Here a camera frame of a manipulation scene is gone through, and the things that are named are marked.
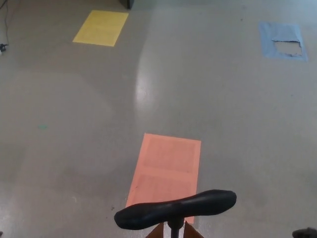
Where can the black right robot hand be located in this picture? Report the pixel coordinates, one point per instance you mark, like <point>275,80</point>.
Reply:
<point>305,233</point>

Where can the orange paper sheet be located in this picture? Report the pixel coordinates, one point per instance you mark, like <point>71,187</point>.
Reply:
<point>168,158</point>

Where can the torn blue paper sheet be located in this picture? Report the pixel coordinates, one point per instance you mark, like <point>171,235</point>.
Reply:
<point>282,31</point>

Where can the yellow paper sheet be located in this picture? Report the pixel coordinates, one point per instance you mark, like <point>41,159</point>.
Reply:
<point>101,27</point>

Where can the black cabinet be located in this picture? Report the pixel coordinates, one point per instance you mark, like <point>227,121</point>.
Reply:
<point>127,3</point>

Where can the black and white plug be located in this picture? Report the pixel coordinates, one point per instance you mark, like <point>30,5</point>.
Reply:
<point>2,47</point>

